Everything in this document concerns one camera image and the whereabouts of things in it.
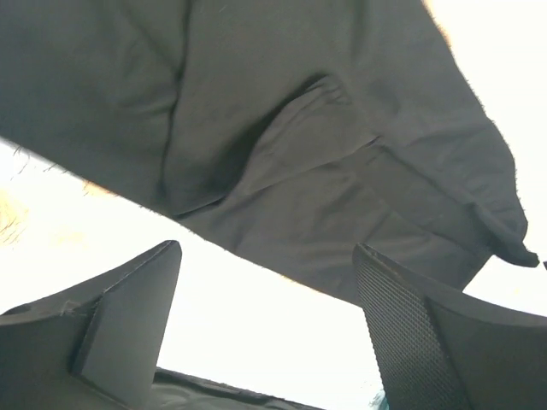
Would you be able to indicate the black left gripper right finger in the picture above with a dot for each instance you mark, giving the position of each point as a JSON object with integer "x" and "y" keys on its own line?
{"x": 438, "y": 348}

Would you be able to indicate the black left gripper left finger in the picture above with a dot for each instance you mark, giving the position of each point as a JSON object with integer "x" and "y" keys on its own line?
{"x": 94, "y": 345}

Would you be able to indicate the black t shirt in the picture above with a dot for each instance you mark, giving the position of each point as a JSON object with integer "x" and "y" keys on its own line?
{"x": 286, "y": 132}

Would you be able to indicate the aluminium front rail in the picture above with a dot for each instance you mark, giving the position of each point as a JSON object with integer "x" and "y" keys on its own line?
{"x": 174, "y": 390}

